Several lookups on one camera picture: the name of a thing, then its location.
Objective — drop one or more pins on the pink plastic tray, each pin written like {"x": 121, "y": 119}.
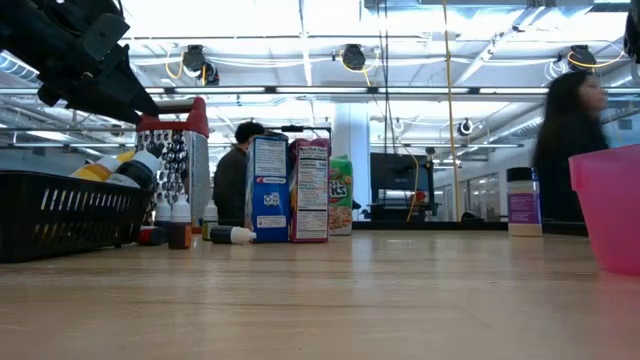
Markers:
{"x": 610, "y": 215}

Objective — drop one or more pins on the purple label spice jar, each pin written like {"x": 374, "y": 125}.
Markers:
{"x": 524, "y": 205}

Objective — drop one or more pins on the small red colouring bottle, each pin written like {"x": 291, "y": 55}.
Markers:
{"x": 150, "y": 236}

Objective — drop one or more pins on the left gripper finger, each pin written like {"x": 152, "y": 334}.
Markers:
{"x": 107, "y": 35}
{"x": 95, "y": 97}

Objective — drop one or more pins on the black aluminium table frame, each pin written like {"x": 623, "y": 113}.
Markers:
{"x": 450, "y": 226}

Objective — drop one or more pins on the blue Frosted Flakes box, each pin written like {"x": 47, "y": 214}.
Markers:
{"x": 270, "y": 200}

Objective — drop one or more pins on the black squeeze bottle white cap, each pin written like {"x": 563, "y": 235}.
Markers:
{"x": 135, "y": 172}

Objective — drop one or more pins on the red steel box grater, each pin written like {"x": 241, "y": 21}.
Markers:
{"x": 197, "y": 165}

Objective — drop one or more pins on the magenta Raisin Bran box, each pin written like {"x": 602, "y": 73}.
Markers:
{"x": 310, "y": 200}

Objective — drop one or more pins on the small food colouring bottle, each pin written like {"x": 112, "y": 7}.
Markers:
{"x": 180, "y": 232}
{"x": 163, "y": 212}
{"x": 210, "y": 220}
{"x": 225, "y": 235}

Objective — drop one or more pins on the black screen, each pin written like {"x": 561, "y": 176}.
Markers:
{"x": 395, "y": 172}

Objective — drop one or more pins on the black plastic basket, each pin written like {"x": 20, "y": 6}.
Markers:
{"x": 60, "y": 220}

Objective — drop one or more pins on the person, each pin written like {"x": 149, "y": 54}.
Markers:
{"x": 565, "y": 150}
{"x": 230, "y": 180}

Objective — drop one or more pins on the green Apple Jacks box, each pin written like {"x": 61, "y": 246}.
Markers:
{"x": 341, "y": 200}

